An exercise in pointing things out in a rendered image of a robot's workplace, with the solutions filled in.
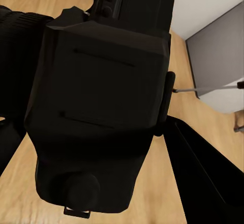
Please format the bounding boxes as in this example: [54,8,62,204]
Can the digital camera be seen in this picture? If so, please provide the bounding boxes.
[0,0,176,218]

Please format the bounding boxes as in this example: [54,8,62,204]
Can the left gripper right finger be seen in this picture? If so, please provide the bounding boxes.
[163,115,244,224]

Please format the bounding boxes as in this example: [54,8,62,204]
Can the camera tripod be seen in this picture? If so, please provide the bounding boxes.
[172,81,244,93]

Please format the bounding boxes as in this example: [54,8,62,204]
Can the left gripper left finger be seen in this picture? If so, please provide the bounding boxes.
[0,115,27,176]

